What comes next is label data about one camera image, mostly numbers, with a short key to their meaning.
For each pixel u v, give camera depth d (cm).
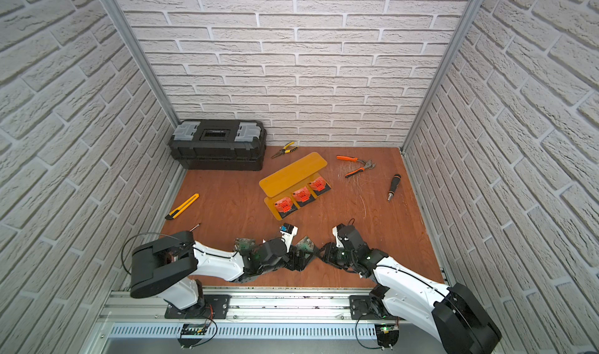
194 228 91
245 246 87
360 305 74
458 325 41
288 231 76
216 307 73
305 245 87
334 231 81
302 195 100
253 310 74
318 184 104
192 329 73
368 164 113
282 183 90
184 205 97
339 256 72
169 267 45
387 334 71
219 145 98
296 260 74
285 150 118
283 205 97
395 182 105
